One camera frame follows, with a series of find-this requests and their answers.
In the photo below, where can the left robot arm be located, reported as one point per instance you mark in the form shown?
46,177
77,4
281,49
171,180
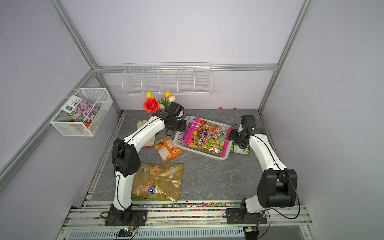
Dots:
126,160

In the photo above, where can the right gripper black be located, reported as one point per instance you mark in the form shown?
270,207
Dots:
232,135

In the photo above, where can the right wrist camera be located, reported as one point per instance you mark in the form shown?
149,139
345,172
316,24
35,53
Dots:
248,121

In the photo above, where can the glass vase with flowers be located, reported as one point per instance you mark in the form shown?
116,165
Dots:
152,105

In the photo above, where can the pink fruit candy bag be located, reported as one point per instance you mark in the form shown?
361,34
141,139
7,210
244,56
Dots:
207,136

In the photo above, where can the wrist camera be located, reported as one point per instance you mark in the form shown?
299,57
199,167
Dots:
248,121
175,108

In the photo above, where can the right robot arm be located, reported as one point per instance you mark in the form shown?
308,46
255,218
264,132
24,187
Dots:
278,184

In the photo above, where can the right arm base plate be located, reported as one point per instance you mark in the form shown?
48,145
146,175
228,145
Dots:
246,216

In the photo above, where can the orange white snack packet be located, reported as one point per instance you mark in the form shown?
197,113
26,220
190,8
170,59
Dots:
166,149

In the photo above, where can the gold candy bag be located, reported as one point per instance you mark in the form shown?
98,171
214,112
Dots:
158,182

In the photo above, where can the aluminium mounting rail frame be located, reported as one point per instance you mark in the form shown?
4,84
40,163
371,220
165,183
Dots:
189,220

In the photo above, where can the white plastic basket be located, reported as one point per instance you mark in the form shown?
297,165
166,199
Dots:
199,150

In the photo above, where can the white wire side basket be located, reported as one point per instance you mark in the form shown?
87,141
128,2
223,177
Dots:
76,128

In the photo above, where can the green candy packet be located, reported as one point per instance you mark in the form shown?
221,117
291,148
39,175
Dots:
235,148

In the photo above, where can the cream work glove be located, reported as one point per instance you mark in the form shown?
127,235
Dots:
150,143

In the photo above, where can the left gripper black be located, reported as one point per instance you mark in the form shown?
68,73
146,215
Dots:
182,128

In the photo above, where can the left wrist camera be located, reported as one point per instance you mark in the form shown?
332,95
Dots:
175,108

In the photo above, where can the purple flower seed packet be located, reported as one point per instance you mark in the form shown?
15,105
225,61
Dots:
80,109

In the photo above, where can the white wire wall shelf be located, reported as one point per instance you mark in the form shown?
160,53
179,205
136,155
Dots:
191,78

